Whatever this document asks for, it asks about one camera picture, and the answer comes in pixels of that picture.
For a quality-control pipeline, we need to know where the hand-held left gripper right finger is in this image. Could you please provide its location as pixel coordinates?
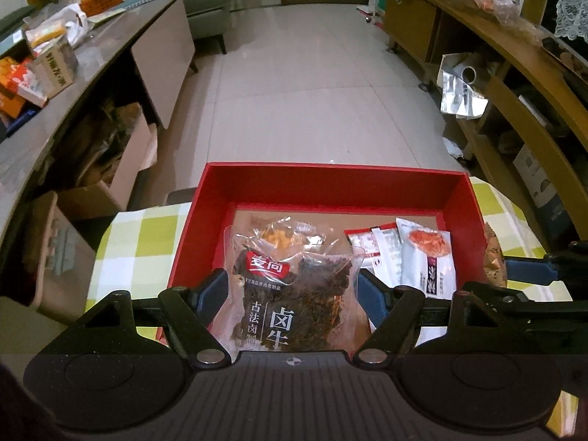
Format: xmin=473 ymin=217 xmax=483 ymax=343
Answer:
xmin=352 ymin=269 xmax=534 ymax=369

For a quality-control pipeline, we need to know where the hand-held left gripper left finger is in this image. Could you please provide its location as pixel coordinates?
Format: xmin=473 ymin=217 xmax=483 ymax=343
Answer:
xmin=55 ymin=268 xmax=233 ymax=369

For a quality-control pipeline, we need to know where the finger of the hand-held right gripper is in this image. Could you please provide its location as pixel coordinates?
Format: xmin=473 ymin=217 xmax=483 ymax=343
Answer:
xmin=504 ymin=240 xmax=588 ymax=286
xmin=460 ymin=279 xmax=536 ymax=307

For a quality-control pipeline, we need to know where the brown snack packet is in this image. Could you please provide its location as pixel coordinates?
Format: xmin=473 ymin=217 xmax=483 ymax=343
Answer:
xmin=482 ymin=222 xmax=509 ymax=288

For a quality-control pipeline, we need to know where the long red white snack packet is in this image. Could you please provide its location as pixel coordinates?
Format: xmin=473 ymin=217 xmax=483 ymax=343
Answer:
xmin=344 ymin=224 xmax=403 ymax=288

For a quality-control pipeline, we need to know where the clear dark jerky packet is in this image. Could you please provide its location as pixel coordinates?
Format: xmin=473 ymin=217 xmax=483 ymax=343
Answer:
xmin=223 ymin=225 xmax=366 ymax=352

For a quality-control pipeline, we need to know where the white orange-print snack packet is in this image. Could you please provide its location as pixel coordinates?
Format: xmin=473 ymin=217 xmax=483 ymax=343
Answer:
xmin=396 ymin=218 xmax=456 ymax=298

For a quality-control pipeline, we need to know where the clear orange snack packet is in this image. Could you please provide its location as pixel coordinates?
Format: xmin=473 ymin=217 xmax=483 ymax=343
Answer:
xmin=259 ymin=218 xmax=328 ymax=251

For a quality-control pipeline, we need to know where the red cardboard box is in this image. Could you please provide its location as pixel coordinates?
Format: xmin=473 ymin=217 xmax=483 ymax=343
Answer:
xmin=156 ymin=162 xmax=488 ymax=346

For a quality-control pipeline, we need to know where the white blue carton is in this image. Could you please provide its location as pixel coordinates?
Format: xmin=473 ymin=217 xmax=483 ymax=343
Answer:
xmin=511 ymin=144 xmax=578 ymax=240

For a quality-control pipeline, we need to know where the green yellow checked tablecloth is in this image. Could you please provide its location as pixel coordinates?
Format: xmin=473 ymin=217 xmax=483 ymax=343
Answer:
xmin=87 ymin=179 xmax=577 ymax=439

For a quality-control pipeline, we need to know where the crumpled white paper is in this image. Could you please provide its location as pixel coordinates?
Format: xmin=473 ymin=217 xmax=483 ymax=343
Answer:
xmin=442 ymin=136 xmax=466 ymax=158

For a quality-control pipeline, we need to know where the beige plastic storage bin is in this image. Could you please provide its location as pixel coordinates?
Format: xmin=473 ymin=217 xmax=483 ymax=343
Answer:
xmin=26 ymin=190 xmax=98 ymax=309

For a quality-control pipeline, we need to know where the open cardboard box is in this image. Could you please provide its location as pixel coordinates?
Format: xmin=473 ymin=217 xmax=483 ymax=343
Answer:
xmin=55 ymin=100 xmax=159 ymax=219

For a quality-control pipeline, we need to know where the wooden shelf unit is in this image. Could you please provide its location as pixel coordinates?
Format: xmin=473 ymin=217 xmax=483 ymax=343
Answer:
xmin=380 ymin=0 xmax=588 ymax=258

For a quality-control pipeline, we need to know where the white green carton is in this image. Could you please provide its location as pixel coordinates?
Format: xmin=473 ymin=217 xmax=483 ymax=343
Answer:
xmin=29 ymin=38 xmax=80 ymax=100

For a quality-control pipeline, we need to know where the red white small box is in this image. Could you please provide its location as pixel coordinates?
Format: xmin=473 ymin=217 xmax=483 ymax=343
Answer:
xmin=14 ymin=61 xmax=50 ymax=110

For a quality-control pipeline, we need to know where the white lace cloth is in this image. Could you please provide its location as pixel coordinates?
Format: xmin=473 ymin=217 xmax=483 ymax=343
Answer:
xmin=552 ymin=0 xmax=588 ymax=43

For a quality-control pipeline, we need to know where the grey green sofa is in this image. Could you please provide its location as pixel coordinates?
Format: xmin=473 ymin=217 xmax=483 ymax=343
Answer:
xmin=185 ymin=0 xmax=233 ymax=54

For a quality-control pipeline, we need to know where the orange carton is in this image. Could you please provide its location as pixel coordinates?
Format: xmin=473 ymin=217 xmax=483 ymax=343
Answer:
xmin=0 ymin=56 xmax=29 ymax=119

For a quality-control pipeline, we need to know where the white plastic bag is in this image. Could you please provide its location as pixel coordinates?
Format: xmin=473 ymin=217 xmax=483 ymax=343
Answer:
xmin=22 ymin=0 xmax=91 ymax=50

